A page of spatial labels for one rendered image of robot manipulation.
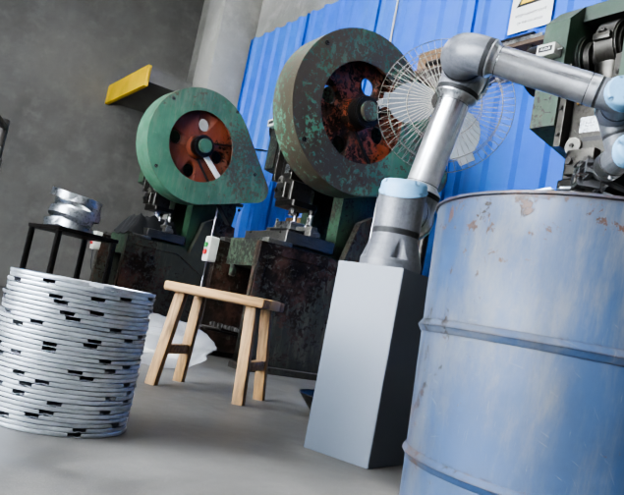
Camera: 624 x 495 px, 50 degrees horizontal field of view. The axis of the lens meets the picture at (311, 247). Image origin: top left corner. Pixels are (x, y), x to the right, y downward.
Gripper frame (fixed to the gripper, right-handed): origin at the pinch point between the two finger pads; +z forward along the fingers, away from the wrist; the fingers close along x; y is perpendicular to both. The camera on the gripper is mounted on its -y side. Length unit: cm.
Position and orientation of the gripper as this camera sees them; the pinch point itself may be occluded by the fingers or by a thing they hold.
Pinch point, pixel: (585, 192)
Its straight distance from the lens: 208.2
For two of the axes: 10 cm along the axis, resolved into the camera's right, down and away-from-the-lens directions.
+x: -2.0, 9.6, -2.0
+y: -9.8, -1.9, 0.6
